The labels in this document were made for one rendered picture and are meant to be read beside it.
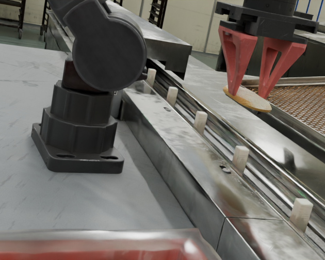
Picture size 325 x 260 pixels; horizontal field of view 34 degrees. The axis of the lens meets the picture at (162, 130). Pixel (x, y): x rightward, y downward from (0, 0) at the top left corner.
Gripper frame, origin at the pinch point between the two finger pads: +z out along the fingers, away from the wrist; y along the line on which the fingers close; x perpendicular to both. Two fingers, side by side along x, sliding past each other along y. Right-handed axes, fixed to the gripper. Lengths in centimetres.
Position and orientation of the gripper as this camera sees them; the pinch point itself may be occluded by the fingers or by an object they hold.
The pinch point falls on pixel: (248, 89)
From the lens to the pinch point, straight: 62.6
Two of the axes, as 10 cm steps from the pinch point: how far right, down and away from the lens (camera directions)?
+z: -1.9, 9.4, 2.8
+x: -2.7, -3.2, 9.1
